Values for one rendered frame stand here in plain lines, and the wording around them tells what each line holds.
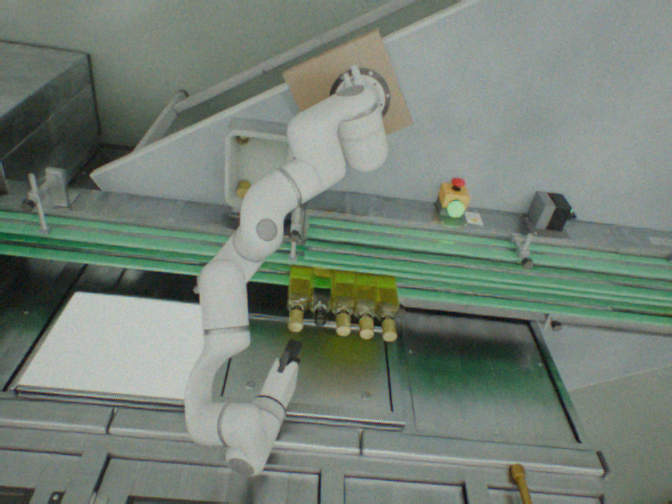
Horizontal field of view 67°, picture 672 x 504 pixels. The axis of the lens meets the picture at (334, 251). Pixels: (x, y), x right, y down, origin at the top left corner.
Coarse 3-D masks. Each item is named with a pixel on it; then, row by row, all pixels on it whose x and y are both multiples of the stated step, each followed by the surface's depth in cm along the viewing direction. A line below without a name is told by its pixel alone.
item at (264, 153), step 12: (228, 132) 128; (240, 132) 128; (252, 132) 128; (228, 144) 130; (252, 144) 137; (264, 144) 137; (276, 144) 137; (288, 144) 129; (228, 156) 132; (240, 156) 139; (252, 156) 139; (264, 156) 139; (276, 156) 139; (288, 156) 131; (228, 168) 134; (240, 168) 141; (252, 168) 141; (264, 168) 141; (276, 168) 141; (228, 180) 136; (240, 180) 144; (252, 180) 144; (228, 192) 138; (240, 204) 140
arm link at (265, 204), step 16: (272, 176) 97; (288, 176) 97; (256, 192) 94; (272, 192) 95; (288, 192) 97; (256, 208) 92; (272, 208) 93; (288, 208) 98; (240, 224) 93; (256, 224) 91; (272, 224) 93; (240, 240) 96; (256, 240) 92; (272, 240) 93; (256, 256) 98
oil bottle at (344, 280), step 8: (336, 272) 137; (344, 272) 138; (352, 272) 138; (336, 280) 134; (344, 280) 135; (352, 280) 135; (336, 288) 132; (344, 288) 132; (352, 288) 133; (336, 296) 129; (344, 296) 130; (352, 296) 130; (336, 304) 129; (344, 304) 128; (352, 304) 129; (336, 312) 130; (352, 312) 131
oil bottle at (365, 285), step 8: (360, 272) 139; (360, 280) 136; (368, 280) 137; (360, 288) 133; (368, 288) 134; (360, 296) 131; (368, 296) 131; (376, 296) 132; (360, 304) 129; (368, 304) 129; (376, 304) 130; (360, 312) 129
